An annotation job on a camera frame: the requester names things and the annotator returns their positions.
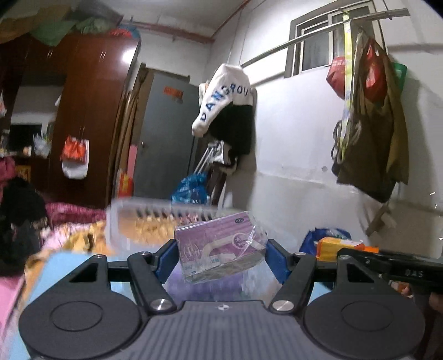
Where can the blue plastic bag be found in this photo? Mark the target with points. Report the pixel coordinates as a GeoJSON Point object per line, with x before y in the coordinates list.
{"type": "Point", "coordinates": [191, 190]}

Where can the pink floral quilt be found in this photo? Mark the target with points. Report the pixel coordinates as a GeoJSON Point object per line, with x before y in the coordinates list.
{"type": "Point", "coordinates": [60, 213]}

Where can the white black hanging jacket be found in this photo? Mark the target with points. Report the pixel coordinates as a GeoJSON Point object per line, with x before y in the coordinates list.
{"type": "Point", "coordinates": [227, 114]}

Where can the orange white hanging bag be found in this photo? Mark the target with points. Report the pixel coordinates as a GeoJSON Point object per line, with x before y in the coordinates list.
{"type": "Point", "coordinates": [75, 158]}

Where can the grey metal door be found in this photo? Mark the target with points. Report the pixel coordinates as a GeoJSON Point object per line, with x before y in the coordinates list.
{"type": "Point", "coordinates": [165, 149]}

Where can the orange box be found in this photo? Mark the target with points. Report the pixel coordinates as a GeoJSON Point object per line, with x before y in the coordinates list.
{"type": "Point", "coordinates": [328, 247]}

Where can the metal clothes rail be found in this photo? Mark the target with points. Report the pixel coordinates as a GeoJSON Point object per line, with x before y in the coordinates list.
{"type": "Point", "coordinates": [390, 14]}

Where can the clear plastic basket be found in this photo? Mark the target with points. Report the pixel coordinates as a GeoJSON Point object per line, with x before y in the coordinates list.
{"type": "Point", "coordinates": [137, 224]}

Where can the window with frame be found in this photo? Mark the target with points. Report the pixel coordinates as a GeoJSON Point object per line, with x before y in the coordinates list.
{"type": "Point", "coordinates": [319, 50]}

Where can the blue shopping bag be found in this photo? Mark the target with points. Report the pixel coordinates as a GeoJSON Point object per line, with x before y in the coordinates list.
{"type": "Point", "coordinates": [313, 237]}

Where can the olive hanging bags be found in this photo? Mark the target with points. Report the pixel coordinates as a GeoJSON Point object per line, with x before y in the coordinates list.
{"type": "Point", "coordinates": [375, 156]}

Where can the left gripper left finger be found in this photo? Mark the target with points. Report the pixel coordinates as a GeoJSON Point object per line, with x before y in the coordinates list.
{"type": "Point", "coordinates": [149, 272]}

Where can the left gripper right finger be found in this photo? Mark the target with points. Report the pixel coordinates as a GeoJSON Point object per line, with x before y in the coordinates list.
{"type": "Point", "coordinates": [294, 272]}

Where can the yellow patterned blanket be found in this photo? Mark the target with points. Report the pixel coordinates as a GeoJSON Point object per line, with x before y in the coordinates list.
{"type": "Point", "coordinates": [70, 237]}

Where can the purple packaged box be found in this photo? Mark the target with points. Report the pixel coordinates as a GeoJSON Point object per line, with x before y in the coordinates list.
{"type": "Point", "coordinates": [213, 249]}

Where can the dark red wooden wardrobe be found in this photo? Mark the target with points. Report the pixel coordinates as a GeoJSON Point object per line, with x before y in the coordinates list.
{"type": "Point", "coordinates": [94, 71]}

